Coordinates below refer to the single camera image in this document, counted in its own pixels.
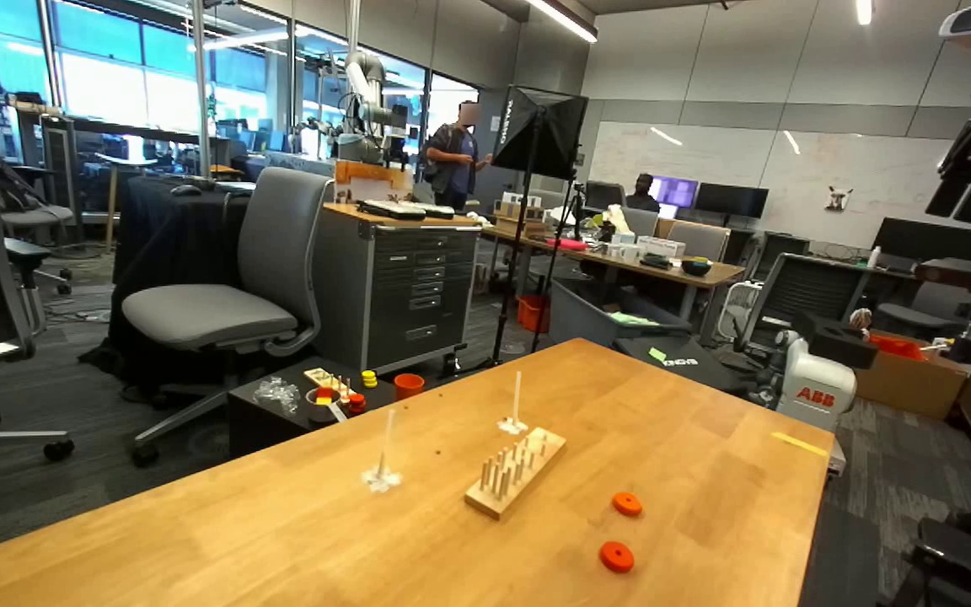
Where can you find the white ABB robot base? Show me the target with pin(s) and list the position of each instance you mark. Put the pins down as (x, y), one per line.
(814, 390)

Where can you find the wooden peg board platform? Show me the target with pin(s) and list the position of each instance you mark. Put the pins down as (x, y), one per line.
(514, 469)

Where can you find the grey drawer cabinet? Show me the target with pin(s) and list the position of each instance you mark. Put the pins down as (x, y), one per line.
(393, 292)

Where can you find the orange bowl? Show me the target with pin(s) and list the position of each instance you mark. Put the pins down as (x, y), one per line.
(409, 386)

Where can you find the white stand with rod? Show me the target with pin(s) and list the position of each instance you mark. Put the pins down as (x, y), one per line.
(514, 423)

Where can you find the standing person dark shirt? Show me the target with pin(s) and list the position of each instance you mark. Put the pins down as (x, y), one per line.
(452, 161)

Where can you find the clear stand with rod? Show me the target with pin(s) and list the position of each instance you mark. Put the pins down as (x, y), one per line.
(382, 476)

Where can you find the long wooden desk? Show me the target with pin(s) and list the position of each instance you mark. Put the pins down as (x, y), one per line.
(690, 285)

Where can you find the grey office chair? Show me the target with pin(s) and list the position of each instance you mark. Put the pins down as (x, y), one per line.
(269, 312)

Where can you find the black low side table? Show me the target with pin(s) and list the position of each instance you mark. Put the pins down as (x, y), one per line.
(280, 403)

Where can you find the cardboard box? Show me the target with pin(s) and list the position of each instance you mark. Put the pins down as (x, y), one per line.
(917, 386)

